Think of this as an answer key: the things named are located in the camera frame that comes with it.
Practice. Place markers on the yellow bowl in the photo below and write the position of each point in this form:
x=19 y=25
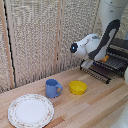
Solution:
x=78 y=87

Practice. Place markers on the white floral rim plate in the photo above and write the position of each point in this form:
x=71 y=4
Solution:
x=30 y=111

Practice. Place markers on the black dish rack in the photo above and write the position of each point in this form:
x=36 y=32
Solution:
x=118 y=45

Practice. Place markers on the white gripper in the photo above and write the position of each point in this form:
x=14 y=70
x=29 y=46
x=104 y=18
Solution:
x=87 y=64

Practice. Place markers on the wooden screen frame post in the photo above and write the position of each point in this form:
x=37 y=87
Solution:
x=7 y=43
x=60 y=30

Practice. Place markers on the blue mug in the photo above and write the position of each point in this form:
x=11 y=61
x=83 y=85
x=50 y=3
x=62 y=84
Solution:
x=51 y=88

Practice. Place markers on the metal oven rack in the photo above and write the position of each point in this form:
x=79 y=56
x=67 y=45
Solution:
x=115 y=63

